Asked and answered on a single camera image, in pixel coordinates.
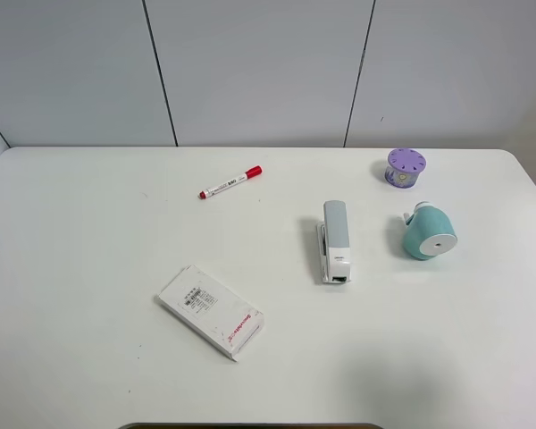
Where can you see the white grey stapler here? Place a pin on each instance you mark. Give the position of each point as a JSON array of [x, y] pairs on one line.
[[334, 245]]

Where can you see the red whiteboard marker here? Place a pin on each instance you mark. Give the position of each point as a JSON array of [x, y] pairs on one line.
[[247, 175]]

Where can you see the white cardboard box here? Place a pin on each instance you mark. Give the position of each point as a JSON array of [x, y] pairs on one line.
[[213, 311]]

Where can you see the purple round container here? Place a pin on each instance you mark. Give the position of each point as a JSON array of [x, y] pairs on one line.
[[404, 167]]

